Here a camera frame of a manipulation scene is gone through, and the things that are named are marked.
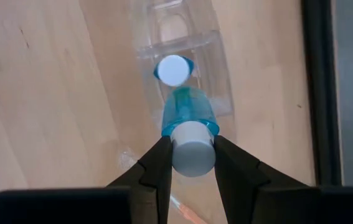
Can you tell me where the clear plastic organizer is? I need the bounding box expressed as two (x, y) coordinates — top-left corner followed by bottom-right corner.
(128, 0), (237, 127)

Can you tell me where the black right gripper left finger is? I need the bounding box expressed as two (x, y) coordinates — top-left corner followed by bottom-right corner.
(106, 136), (173, 224)

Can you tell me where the orange toothbrush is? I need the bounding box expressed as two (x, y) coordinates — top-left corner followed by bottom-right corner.
(118, 148), (210, 224)

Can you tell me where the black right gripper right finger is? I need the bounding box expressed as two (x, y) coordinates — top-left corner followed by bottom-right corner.
(214, 135), (321, 224)

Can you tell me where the small blue bottle white cap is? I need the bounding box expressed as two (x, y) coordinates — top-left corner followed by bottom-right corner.
(153, 54), (195, 88)
(161, 86), (220, 178)

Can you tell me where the black aluminium table frame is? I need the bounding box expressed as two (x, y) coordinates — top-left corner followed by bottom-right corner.
(300, 0), (344, 187)

